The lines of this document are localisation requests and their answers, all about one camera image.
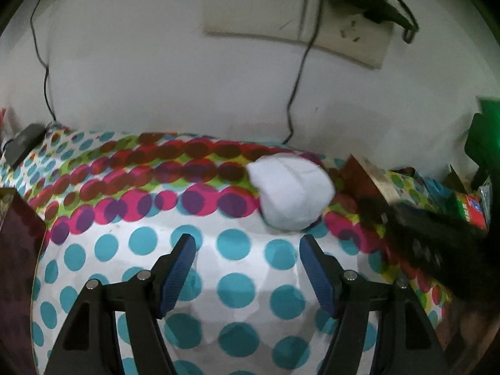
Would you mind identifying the white sock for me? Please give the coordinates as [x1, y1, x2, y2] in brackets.
[246, 153, 336, 231]

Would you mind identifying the red green medicine box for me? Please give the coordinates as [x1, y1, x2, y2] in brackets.
[451, 192, 487, 230]

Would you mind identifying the dark metal tin box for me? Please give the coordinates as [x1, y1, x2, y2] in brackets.
[1, 188, 46, 374]

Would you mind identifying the polka dot cloth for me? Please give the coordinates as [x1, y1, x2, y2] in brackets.
[0, 122, 454, 375]

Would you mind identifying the black phone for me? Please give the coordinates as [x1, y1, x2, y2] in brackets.
[3, 124, 47, 169]

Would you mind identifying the black power cable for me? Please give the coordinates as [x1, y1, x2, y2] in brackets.
[281, 3, 326, 146]

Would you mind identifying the white wall socket plate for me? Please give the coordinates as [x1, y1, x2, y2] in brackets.
[203, 0, 394, 69]

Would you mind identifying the thin black wall cable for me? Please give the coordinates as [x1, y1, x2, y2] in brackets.
[29, 0, 58, 124]

